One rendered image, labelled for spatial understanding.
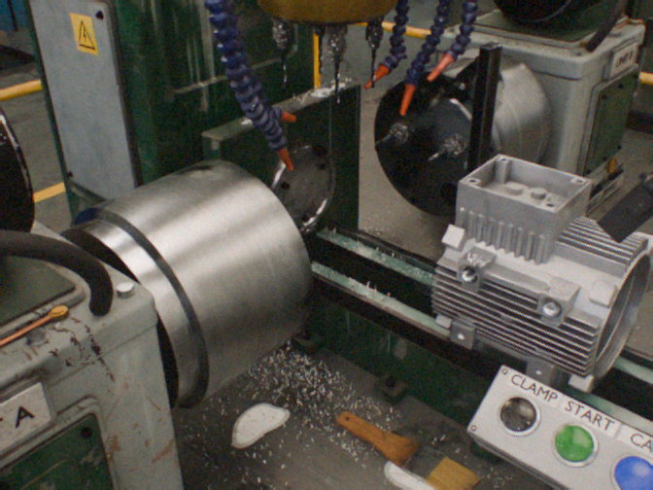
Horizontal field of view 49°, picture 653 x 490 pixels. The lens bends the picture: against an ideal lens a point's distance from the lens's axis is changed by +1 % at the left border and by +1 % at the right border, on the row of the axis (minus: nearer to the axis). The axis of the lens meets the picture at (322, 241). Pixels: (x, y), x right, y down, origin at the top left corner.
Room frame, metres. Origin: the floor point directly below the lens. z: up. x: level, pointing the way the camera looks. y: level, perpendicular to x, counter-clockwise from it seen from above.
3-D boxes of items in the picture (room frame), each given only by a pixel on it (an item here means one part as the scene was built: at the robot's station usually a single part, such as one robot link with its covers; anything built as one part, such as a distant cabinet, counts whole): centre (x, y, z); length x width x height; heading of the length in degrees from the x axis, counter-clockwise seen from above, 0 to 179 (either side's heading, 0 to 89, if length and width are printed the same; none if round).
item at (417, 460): (0.65, -0.10, 0.80); 0.21 x 0.05 x 0.01; 51
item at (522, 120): (1.17, -0.26, 1.04); 0.41 x 0.25 x 0.25; 138
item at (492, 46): (0.93, -0.23, 1.12); 0.04 x 0.03 x 0.26; 48
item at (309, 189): (0.98, 0.03, 1.02); 0.15 x 0.02 x 0.15; 138
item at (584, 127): (1.36, -0.44, 0.99); 0.35 x 0.31 x 0.37; 138
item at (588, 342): (0.72, -0.27, 1.02); 0.20 x 0.19 x 0.19; 50
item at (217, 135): (1.02, 0.08, 0.97); 0.30 x 0.11 x 0.34; 138
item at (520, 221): (0.74, -0.24, 1.11); 0.12 x 0.11 x 0.07; 50
